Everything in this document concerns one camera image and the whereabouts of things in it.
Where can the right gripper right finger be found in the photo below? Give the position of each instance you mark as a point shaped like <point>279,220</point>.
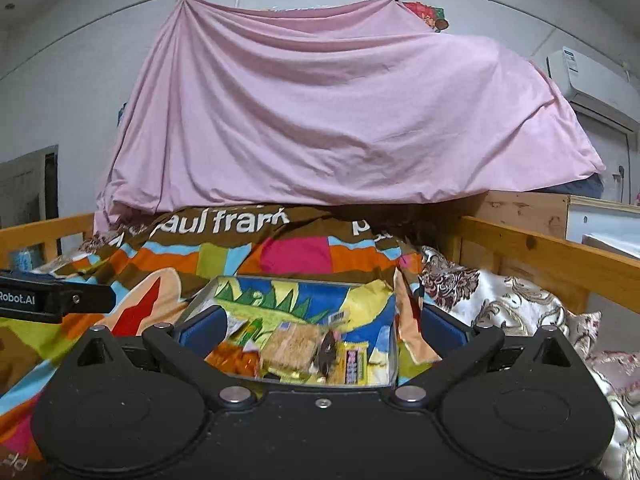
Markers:
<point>463,350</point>

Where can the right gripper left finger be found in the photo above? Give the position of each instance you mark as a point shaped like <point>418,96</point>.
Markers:
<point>181,351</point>

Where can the clear rice crisp bar pack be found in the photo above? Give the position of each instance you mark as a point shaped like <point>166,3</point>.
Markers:
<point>292,347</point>

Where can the orange snack packet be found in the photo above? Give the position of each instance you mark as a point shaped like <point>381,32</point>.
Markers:
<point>234,360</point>

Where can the floral satin blanket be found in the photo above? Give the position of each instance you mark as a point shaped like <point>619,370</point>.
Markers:
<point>481,298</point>

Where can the colourful paul frank quilt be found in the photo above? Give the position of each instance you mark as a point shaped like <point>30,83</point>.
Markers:
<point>156,271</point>

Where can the colourful dinosaur metal tray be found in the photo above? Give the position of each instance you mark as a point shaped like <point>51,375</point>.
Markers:
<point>352,312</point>

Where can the pink bed sheet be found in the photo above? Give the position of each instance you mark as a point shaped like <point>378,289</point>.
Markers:
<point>357,104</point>

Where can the white air conditioner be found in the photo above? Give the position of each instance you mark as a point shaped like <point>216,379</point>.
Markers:
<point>588,83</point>

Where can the wooden bed frame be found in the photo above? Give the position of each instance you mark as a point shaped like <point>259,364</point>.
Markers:
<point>520,232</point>

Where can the red floral wall cloth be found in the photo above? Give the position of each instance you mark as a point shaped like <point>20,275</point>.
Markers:
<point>433,16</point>

